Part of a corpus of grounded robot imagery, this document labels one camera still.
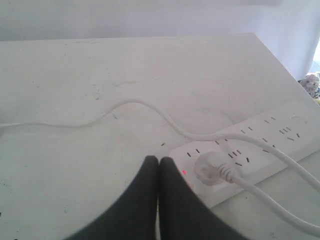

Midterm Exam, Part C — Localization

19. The white power strip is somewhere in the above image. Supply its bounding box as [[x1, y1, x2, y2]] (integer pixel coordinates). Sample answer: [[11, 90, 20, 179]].
[[169, 101, 320, 208]]

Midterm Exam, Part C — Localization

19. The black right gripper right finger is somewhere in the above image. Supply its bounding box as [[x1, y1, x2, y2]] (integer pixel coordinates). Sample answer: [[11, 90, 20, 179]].
[[158, 157, 246, 240]]

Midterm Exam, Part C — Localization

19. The white power strip cable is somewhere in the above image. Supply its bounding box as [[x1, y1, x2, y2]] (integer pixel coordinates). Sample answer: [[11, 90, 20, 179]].
[[194, 151, 320, 240]]

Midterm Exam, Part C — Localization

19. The grey plush toy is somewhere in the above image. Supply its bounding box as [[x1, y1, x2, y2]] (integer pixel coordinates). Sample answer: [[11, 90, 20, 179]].
[[298, 71, 320, 98]]

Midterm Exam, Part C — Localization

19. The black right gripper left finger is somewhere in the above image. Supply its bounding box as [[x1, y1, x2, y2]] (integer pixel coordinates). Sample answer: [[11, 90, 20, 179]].
[[68, 155, 159, 240]]

